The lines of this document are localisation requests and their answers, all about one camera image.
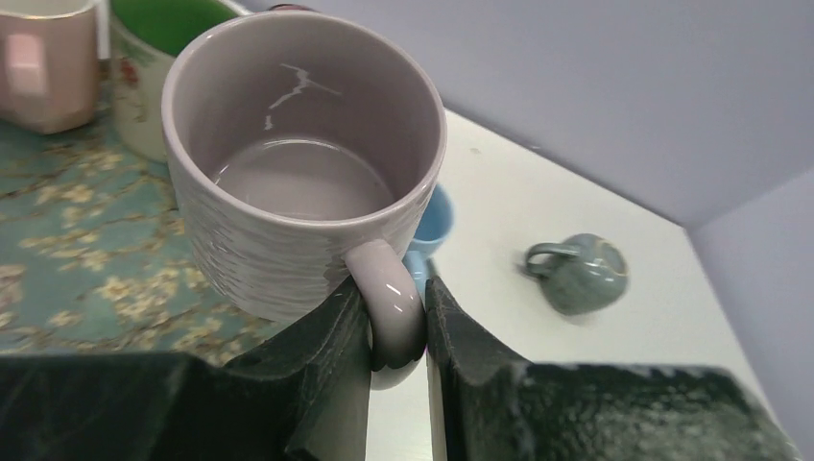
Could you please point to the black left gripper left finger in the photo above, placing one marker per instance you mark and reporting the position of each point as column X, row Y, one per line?
column 301, row 395

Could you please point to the cream floral mug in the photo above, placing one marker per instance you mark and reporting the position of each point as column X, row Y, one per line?
column 145, row 38

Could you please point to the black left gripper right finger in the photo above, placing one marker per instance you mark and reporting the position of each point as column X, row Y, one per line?
column 488, row 402

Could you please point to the lilac ribbed mug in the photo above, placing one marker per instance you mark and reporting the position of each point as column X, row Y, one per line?
column 303, row 150

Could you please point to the light blue ribbed mug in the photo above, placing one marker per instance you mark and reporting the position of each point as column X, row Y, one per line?
column 434, row 227

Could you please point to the grey-blue round mug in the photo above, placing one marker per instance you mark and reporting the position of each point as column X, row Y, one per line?
column 581, row 275

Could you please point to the faceted pink mug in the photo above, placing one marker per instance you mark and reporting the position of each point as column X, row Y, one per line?
column 49, row 64

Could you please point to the speckled dark pink mug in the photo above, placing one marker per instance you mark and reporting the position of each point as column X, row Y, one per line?
column 290, row 8

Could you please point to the blue floral blossom tray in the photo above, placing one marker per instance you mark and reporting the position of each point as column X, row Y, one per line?
column 94, row 257

